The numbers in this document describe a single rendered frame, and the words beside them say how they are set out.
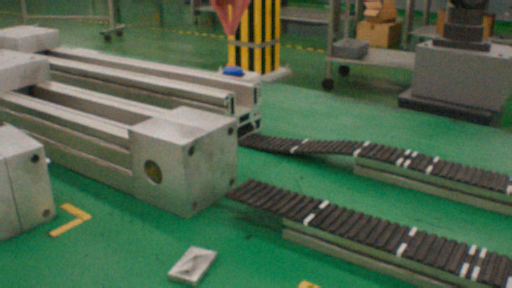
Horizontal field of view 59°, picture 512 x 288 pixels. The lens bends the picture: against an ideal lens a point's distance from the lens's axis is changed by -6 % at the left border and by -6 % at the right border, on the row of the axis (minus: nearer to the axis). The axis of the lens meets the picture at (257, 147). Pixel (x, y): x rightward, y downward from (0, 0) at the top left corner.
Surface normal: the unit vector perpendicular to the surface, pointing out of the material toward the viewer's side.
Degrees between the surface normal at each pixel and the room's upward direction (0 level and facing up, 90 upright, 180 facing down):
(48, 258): 0
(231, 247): 0
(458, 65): 90
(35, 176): 90
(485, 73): 90
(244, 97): 90
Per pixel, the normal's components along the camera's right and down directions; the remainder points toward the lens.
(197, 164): 0.83, 0.22
